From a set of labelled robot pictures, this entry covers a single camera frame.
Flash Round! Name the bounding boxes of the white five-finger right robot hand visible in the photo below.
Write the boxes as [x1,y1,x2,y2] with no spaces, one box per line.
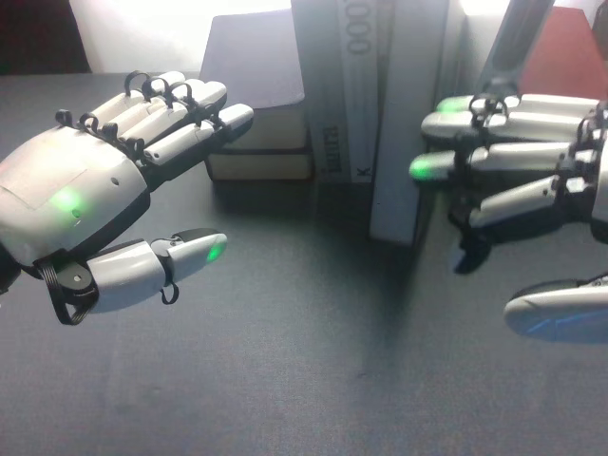
[408,93,608,345]

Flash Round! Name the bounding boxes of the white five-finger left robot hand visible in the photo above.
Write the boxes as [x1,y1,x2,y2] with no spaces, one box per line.
[0,69,256,327]

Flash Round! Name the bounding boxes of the red book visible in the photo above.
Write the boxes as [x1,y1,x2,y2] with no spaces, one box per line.
[517,4,598,99]

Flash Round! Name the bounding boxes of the plain white book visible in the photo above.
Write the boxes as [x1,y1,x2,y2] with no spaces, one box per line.
[369,0,451,247]

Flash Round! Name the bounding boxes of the dark brown board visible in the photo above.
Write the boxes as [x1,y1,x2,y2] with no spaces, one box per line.
[0,0,92,76]

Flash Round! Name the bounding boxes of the white book with printed numerals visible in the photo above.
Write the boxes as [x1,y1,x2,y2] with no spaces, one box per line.
[290,0,397,185]

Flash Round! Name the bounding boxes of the thick dark blue book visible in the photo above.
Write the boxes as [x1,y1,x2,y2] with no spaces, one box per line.
[198,12,307,149]

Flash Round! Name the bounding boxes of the grey table cloth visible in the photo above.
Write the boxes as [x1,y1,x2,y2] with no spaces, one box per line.
[0,70,608,456]

